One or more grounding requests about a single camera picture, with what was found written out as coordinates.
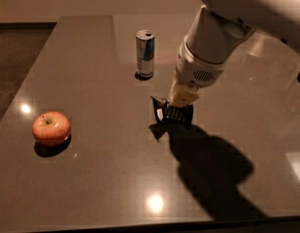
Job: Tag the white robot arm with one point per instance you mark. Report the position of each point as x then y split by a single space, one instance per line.
221 26

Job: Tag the red bull can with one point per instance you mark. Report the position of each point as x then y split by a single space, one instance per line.
145 53

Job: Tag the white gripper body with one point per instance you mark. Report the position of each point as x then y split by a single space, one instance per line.
195 69

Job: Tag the silver box container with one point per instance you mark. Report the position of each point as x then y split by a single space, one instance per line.
265 47

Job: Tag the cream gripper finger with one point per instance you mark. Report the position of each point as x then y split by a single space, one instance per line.
185 96
174 86

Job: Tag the black rxbar chocolate bar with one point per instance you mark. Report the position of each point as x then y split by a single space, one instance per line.
166 114

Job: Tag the red apple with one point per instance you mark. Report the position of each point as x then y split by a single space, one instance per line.
51 129

